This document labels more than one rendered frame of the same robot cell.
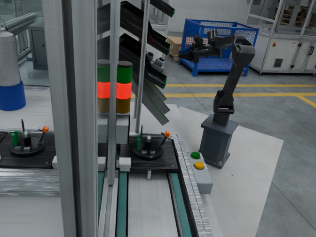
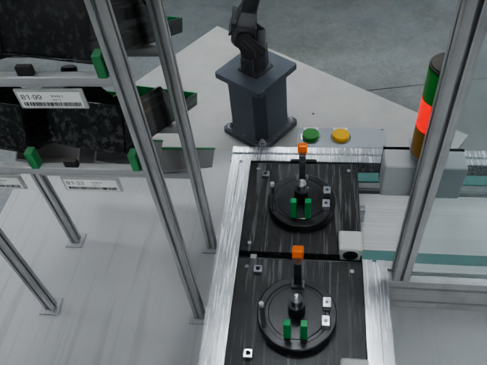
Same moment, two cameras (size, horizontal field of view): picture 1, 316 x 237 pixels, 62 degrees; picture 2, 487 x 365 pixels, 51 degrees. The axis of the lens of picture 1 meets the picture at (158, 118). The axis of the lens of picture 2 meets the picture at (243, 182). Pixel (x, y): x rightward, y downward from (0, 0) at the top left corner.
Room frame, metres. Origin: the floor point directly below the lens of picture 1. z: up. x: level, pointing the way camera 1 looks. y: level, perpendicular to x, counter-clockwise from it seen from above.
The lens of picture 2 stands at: (0.84, 0.69, 1.82)
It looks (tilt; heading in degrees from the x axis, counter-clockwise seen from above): 49 degrees down; 290
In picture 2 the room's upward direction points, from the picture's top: 8 degrees counter-clockwise
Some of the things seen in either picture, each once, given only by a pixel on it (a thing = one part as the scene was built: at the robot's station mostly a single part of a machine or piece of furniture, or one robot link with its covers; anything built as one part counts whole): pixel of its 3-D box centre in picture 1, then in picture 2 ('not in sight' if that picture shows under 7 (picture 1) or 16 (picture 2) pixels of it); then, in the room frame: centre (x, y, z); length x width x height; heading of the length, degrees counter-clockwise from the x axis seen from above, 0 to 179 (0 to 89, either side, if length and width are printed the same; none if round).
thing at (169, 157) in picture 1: (147, 153); (301, 207); (0.96, 0.03, 0.96); 0.24 x 0.24 x 0.02; 8
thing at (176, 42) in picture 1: (193, 49); not in sight; (6.58, -0.65, 0.20); 1.20 x 0.80 x 0.41; 108
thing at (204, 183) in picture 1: (197, 171); (340, 145); (0.91, -0.20, 0.93); 0.21 x 0.07 x 0.06; 8
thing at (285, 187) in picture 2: (147, 149); (301, 202); (0.96, 0.03, 0.98); 0.14 x 0.14 x 0.02
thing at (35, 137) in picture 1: (27, 138); not in sight; (0.89, 0.52, 1.01); 0.24 x 0.24 x 0.13; 8
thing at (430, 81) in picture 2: (123, 73); (445, 82); (0.76, 0.12, 1.38); 0.05 x 0.05 x 0.05
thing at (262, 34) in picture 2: (223, 106); (251, 37); (1.14, -0.30, 1.15); 0.09 x 0.07 x 0.06; 103
